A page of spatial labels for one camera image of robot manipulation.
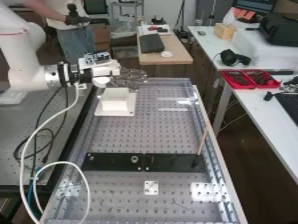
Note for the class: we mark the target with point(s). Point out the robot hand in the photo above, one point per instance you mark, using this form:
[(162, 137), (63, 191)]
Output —
[(104, 71)]

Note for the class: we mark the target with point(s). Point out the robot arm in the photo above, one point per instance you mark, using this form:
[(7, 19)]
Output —
[(25, 66)]

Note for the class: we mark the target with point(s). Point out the steel hex nut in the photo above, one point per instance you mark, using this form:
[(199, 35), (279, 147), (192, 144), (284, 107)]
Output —
[(132, 159)]

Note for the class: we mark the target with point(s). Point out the small white box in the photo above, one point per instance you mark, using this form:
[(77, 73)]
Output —
[(115, 100)]

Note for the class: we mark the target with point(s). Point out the person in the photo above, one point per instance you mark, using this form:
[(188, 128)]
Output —
[(74, 40)]

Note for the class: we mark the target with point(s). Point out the white computer mouse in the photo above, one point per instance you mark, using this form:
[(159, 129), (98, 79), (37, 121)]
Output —
[(167, 53)]

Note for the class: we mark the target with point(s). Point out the wooden desk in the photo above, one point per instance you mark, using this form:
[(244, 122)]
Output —
[(178, 50)]

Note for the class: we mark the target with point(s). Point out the white desk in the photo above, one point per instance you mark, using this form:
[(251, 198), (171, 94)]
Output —
[(261, 120), (204, 46)]

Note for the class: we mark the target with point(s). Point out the black plate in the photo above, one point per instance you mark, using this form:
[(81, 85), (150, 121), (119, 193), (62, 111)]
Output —
[(107, 163)]

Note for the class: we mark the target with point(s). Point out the black headphones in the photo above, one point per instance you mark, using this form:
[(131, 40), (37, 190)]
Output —
[(232, 57)]

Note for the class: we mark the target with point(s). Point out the small cardboard box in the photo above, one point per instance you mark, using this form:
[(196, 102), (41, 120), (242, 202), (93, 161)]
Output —
[(224, 31)]

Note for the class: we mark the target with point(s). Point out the red tray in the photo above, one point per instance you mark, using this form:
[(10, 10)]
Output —
[(264, 78), (238, 79)]

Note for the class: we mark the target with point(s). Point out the thin stick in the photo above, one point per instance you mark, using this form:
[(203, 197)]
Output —
[(203, 141)]

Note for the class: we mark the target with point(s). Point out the clear box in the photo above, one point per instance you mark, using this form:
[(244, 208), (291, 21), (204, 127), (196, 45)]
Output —
[(214, 156)]

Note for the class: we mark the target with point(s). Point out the monitor screen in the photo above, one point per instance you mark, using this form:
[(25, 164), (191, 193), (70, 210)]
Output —
[(255, 5)]

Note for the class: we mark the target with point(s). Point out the black bag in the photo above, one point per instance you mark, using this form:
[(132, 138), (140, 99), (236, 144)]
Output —
[(280, 30)]

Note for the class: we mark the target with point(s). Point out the black keyboard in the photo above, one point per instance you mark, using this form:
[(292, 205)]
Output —
[(289, 105)]

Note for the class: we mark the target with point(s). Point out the flat white base plate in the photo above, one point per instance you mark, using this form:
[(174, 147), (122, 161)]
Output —
[(115, 114)]

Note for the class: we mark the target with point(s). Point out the small white square mount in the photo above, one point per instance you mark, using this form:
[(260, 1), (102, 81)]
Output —
[(151, 187)]

